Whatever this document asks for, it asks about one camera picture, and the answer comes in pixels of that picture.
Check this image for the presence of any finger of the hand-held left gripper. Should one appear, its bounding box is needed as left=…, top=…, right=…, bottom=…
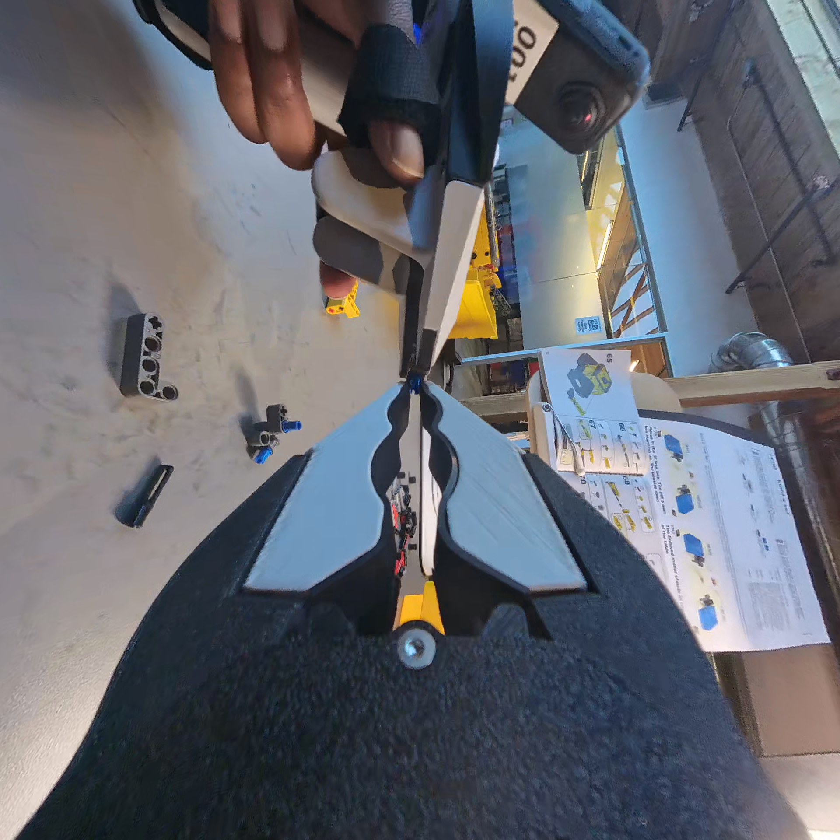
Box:
left=402, top=180, right=487, bottom=380

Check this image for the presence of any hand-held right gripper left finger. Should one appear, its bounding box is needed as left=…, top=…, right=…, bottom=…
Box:
left=243, top=382, right=412, bottom=595

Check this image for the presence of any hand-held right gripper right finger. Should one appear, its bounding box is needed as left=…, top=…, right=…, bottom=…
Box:
left=418, top=382, right=588, bottom=596

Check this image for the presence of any white metal book stand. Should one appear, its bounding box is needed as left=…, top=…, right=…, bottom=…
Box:
left=420, top=371, right=683, bottom=580

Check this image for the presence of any small blue grey brick assembly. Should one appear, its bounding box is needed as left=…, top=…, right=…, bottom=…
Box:
left=246, top=403, right=303, bottom=466

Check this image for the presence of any yellow plastic bin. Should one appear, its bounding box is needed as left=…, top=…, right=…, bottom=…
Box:
left=394, top=581, right=446, bottom=635
left=449, top=197, right=506, bottom=340

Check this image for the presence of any black long pin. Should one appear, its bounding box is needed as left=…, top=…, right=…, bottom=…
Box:
left=115, top=463, right=175, bottom=530

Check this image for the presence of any dark grey l-shaped beam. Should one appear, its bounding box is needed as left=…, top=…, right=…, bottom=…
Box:
left=118, top=312, right=179, bottom=401

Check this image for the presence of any white printed task poster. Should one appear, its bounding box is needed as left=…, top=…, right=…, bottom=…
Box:
left=640, top=413, right=831, bottom=654

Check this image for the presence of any person's left hand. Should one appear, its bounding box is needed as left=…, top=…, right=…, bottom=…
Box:
left=209, top=0, right=426, bottom=299

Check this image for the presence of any pile of black red pegs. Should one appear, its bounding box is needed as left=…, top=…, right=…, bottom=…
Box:
left=390, top=469, right=421, bottom=578

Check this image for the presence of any glass partition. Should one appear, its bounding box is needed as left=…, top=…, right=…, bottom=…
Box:
left=512, top=125, right=670, bottom=342

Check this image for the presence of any wooden pillar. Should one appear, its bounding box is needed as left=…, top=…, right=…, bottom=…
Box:
left=459, top=361, right=840, bottom=424

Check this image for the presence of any silver ventilation duct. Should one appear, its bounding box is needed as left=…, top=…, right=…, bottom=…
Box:
left=712, top=331, right=800, bottom=460

